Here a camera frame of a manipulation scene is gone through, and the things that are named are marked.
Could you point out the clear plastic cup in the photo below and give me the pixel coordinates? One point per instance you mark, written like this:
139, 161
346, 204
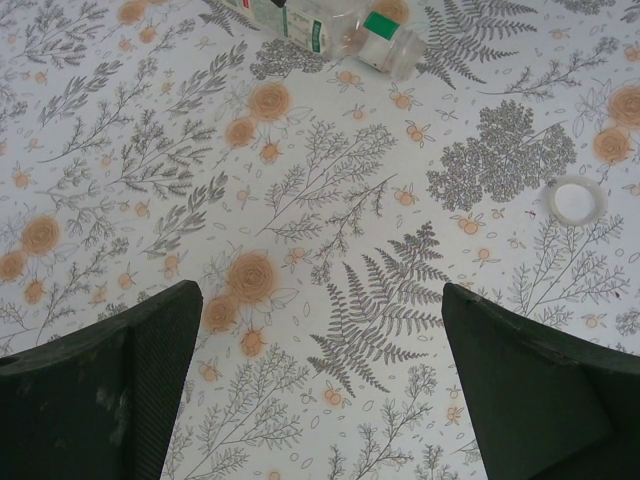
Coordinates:
300, 25

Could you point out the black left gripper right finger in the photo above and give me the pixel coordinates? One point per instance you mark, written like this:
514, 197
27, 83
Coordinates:
540, 390

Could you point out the floral table cover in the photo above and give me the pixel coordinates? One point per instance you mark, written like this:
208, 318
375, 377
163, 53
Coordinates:
320, 200

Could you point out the white bottle cap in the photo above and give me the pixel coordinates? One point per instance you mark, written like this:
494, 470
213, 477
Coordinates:
575, 200

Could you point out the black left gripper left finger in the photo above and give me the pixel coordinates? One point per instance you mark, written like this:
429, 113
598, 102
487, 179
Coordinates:
75, 390

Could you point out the green bottle cap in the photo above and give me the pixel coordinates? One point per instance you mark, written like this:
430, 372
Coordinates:
382, 24

